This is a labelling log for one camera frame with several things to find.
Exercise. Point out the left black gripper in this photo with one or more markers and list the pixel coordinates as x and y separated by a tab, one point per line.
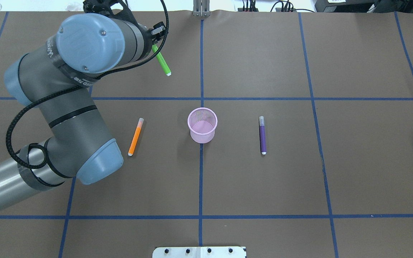
155	33

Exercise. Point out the green highlighter pen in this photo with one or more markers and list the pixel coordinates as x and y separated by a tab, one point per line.
161	61

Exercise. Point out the orange highlighter pen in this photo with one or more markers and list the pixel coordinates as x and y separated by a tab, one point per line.
135	138

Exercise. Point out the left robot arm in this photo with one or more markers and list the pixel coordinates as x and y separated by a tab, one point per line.
56	79

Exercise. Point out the pink mesh pen holder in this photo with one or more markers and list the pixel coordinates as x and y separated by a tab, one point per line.
202	123

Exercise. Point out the purple highlighter pen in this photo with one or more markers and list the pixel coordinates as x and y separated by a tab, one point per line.
262	135

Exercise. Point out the black usb hub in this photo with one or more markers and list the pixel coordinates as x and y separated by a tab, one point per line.
248	6

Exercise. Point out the brown paper table mat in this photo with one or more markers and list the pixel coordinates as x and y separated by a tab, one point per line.
289	134

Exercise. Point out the aluminium frame post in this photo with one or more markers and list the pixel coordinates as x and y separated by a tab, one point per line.
201	8

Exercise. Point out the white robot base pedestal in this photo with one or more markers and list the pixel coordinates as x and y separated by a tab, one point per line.
200	252

